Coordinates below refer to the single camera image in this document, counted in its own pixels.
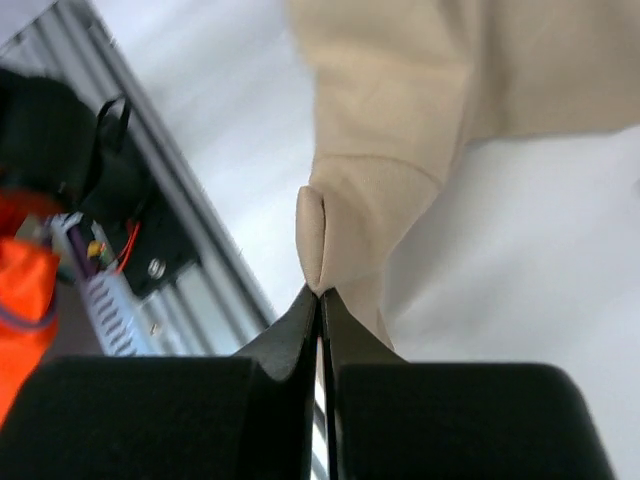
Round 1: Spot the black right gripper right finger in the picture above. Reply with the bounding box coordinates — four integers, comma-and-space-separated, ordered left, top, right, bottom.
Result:
319, 291, 614, 479

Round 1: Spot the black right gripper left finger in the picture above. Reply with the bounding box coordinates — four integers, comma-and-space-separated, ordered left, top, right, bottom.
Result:
1, 289, 318, 479

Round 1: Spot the beige t shirt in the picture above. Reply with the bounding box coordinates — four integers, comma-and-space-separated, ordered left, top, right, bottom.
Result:
290, 1, 639, 343

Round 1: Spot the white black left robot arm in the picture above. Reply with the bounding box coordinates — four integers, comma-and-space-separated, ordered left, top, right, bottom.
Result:
1, 68, 97, 204

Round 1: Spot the orange cloth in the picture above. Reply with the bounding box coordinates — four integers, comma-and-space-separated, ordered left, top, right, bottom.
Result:
1, 190, 62, 418

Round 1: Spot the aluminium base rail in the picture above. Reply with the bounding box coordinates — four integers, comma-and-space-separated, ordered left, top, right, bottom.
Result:
1, 1, 274, 358

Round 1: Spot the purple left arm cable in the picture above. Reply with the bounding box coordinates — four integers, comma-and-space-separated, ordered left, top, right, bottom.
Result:
0, 219, 96, 331

